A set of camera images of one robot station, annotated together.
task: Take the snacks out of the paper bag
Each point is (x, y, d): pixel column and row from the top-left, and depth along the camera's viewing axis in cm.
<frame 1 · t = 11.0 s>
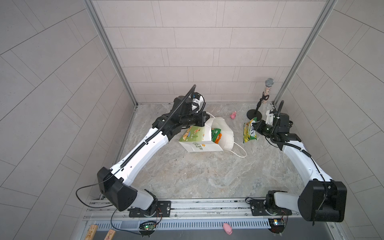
left hand: (214, 115, 68), fingers closed
right hand: (251, 122, 83), fingers closed
white paper bag: (199, 138, 78), point 18 cm above the table
green snack bag: (216, 135, 90), point 9 cm above the table
yellow green Fox's candy bag: (249, 131, 84), point 15 cm above the table
silver microphone: (269, 82, 87), point 32 cm above the table
black microphone stand: (253, 113, 112), on the table

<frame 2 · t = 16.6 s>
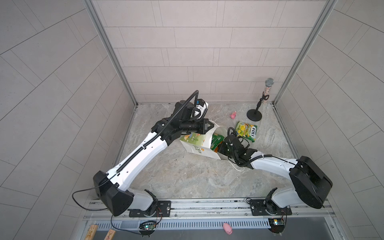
left hand: (217, 125, 65), fingers closed
right hand: (215, 147, 87), fingers closed
yellow green Fox's candy bag: (246, 130, 100), point 3 cm above the table
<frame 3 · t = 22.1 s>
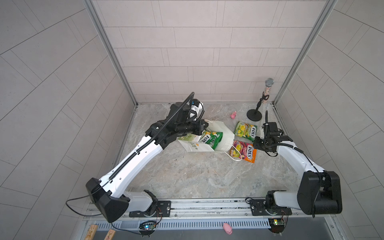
left hand: (212, 124, 65), fingers closed
right hand: (254, 142, 88), fingers open
white paper bag: (190, 141, 80), point 15 cm above the table
orange pink Fox's candy bag: (247, 150, 91), point 2 cm above the table
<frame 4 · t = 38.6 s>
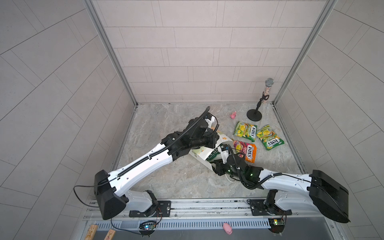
left hand: (224, 137, 66), fingers closed
right hand: (209, 166, 79), fingers open
white paper bag: (201, 153, 73), point 18 cm above the table
green Fox's candy bag: (269, 137, 96), point 3 cm above the table
